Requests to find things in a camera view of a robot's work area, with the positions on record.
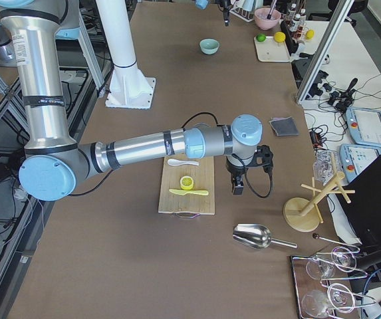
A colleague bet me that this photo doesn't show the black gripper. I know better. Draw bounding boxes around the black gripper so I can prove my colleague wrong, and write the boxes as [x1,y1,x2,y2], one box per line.
[219,0,230,26]
[226,159,247,195]

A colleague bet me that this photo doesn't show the mint green bowl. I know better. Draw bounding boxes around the mint green bowl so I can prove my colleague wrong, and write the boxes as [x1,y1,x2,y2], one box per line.
[199,39,219,55]

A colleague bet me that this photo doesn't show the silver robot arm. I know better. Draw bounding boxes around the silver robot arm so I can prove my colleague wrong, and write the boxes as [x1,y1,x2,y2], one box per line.
[195,0,233,27]
[0,1,262,201]

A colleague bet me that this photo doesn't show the pink bowl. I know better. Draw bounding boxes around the pink bowl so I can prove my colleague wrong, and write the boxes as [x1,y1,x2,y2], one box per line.
[254,7,281,30]

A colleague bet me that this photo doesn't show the white ceramic spoon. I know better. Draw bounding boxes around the white ceramic spoon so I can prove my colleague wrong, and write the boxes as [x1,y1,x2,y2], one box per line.
[167,158,199,166]

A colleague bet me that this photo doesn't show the bamboo cutting board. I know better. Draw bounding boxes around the bamboo cutting board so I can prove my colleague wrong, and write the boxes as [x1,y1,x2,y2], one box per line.
[158,154,215,218]

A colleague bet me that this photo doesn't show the green lime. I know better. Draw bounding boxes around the green lime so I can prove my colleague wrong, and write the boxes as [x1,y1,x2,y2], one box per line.
[256,34,266,42]

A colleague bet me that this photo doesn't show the yellow lemon half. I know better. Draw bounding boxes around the yellow lemon half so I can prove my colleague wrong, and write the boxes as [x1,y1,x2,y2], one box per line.
[180,175,194,190]

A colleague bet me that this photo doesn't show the cream plastic tray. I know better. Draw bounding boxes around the cream plastic tray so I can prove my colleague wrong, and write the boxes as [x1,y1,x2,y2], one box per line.
[253,36,291,62]

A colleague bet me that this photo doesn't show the yellow plastic knife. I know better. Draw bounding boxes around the yellow plastic knife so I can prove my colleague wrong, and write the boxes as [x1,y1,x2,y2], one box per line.
[169,189,209,196]

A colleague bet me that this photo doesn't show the yellow lemon on tray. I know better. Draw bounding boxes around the yellow lemon on tray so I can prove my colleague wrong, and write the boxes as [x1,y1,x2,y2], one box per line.
[273,31,286,43]

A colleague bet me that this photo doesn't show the metal scoop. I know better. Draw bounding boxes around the metal scoop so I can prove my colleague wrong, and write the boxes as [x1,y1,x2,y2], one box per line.
[233,223,298,249]

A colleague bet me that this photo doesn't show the grey folded cloth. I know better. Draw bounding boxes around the grey folded cloth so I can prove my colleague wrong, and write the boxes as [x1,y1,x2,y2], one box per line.
[269,117,299,137]

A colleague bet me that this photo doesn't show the wooden mug tree stand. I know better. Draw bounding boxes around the wooden mug tree stand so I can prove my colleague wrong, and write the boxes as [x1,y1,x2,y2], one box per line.
[283,154,356,232]

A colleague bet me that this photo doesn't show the lower teach pendant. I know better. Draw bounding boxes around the lower teach pendant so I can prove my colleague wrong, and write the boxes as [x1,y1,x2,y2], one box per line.
[339,144,381,182]

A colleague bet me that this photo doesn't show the teach pendant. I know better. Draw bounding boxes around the teach pendant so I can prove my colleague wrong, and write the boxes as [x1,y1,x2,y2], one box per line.
[339,144,381,182]
[345,106,381,148]

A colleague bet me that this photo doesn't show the upper teach pendant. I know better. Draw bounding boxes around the upper teach pendant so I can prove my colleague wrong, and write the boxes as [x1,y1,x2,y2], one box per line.
[345,106,381,148]

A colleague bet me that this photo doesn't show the black monitor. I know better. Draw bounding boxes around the black monitor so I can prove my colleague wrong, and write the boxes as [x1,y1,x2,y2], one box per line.
[342,156,381,246]

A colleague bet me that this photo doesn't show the wine glass rack tray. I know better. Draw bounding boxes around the wine glass rack tray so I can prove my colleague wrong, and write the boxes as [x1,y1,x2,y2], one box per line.
[290,246,376,318]

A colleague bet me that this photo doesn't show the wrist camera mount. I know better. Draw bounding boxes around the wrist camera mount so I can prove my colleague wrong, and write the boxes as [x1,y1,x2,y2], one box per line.
[257,145,273,175]

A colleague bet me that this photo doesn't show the aluminium frame post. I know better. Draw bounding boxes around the aluminium frame post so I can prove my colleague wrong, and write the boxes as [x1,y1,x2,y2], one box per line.
[295,0,354,104]

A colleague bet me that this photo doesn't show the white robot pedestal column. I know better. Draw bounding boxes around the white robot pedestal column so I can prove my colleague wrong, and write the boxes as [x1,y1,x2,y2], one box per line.
[96,0,156,110]

